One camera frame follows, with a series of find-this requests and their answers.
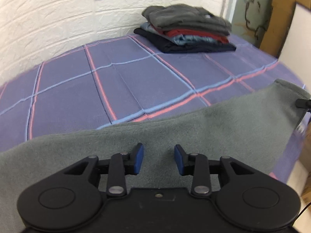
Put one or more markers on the folded dark grey garment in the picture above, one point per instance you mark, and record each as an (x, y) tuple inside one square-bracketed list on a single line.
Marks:
[(187, 19)]

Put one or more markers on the plaid purple bed sheet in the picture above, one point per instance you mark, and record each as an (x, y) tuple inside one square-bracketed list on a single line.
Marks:
[(116, 85)]

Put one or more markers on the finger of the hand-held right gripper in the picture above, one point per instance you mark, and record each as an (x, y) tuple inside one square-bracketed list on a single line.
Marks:
[(303, 103)]

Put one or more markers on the white board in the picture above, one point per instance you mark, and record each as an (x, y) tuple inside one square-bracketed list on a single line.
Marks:
[(297, 41)]

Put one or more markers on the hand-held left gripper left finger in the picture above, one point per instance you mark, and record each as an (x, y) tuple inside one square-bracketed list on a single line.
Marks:
[(138, 159)]

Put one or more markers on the green fleece pants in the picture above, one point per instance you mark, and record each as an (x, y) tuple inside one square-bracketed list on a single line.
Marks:
[(170, 131)]

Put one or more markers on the folded red garment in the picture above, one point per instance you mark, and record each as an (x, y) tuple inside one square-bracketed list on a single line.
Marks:
[(194, 34)]

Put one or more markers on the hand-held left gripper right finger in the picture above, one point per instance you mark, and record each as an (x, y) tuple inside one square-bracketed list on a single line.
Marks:
[(180, 159)]

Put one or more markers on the cardboard box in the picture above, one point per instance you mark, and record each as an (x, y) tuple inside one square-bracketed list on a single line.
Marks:
[(284, 12)]

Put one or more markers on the folded light blue garment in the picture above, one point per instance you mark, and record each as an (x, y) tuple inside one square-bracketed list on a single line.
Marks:
[(189, 39)]

